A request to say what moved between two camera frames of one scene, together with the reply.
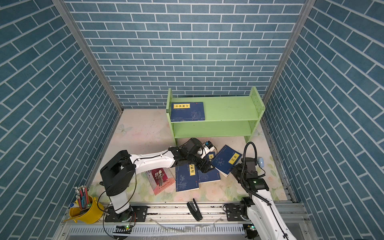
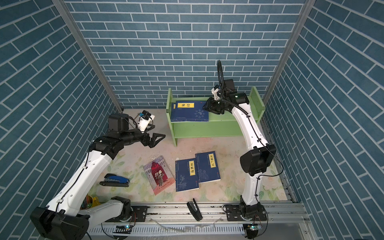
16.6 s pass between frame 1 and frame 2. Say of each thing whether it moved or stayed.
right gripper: moved
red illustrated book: stayed
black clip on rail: stayed
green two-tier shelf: stayed
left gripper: moved
